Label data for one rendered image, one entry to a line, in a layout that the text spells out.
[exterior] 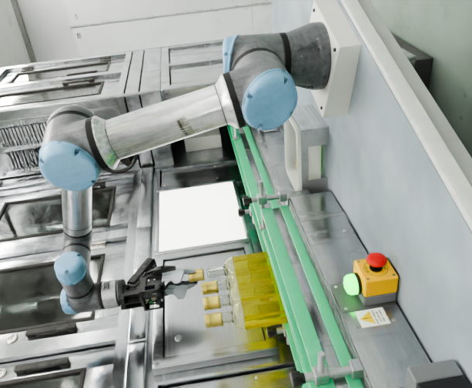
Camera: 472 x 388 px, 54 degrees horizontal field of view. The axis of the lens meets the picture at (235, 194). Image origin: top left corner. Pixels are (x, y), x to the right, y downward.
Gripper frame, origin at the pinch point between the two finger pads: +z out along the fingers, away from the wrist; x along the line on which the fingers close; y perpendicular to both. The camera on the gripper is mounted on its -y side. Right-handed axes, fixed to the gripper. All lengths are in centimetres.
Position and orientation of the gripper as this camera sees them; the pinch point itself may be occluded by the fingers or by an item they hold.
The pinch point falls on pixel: (191, 275)
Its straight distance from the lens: 134.5
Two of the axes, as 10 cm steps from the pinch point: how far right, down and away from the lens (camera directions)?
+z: 9.9, -1.5, 0.6
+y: 1.3, 5.1, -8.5
